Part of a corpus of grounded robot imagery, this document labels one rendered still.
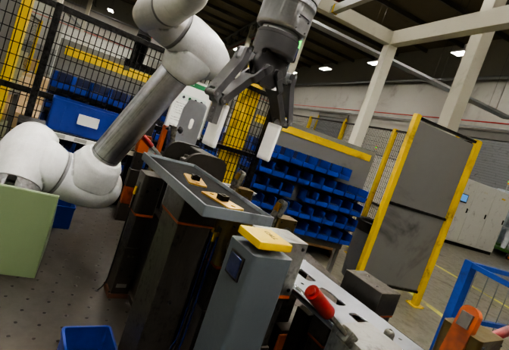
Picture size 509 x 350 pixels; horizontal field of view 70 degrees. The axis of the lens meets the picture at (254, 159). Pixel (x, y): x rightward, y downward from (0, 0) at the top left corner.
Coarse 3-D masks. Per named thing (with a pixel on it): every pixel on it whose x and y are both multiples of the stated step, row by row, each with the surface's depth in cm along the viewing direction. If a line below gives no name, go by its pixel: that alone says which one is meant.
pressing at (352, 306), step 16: (304, 272) 92; (320, 272) 96; (304, 288) 81; (320, 288) 85; (336, 288) 88; (304, 304) 75; (352, 304) 82; (352, 320) 73; (368, 320) 75; (384, 320) 78; (400, 336) 73
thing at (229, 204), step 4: (204, 192) 65; (208, 192) 66; (212, 192) 67; (208, 196) 64; (212, 196) 64; (216, 196) 65; (220, 196) 63; (224, 196) 63; (228, 196) 64; (216, 200) 62; (220, 200) 63; (224, 200) 63; (228, 200) 64; (220, 204) 61; (224, 204) 61; (228, 204) 62; (232, 204) 63; (228, 208) 60; (232, 208) 60; (236, 208) 61; (240, 208) 62
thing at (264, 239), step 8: (240, 232) 53; (248, 232) 51; (256, 232) 52; (264, 232) 54; (272, 232) 55; (248, 240) 51; (256, 240) 49; (264, 240) 49; (272, 240) 51; (280, 240) 52; (264, 248) 49; (272, 248) 50; (280, 248) 51; (288, 248) 51
